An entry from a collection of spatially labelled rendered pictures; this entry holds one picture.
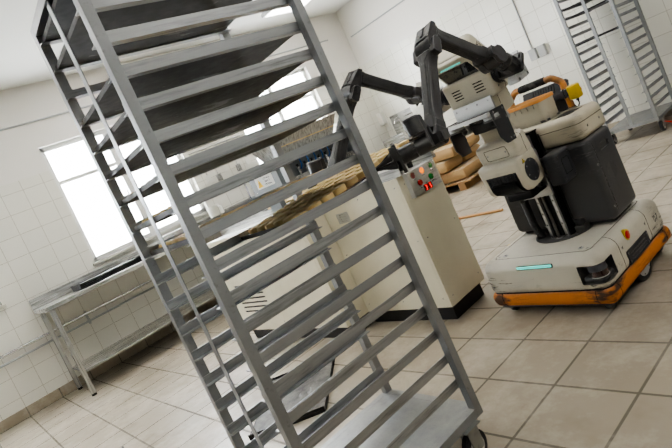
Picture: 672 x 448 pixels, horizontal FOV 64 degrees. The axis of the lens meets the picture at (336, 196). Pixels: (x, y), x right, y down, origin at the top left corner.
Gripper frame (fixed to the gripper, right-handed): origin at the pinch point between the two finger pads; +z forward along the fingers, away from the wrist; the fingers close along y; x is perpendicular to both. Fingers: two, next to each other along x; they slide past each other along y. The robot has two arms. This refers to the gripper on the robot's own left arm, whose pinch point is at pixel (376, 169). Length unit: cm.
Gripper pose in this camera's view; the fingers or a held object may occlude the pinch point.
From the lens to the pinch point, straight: 178.5
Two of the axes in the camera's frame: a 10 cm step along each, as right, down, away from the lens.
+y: 4.8, 8.6, 1.4
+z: -8.7, 4.6, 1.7
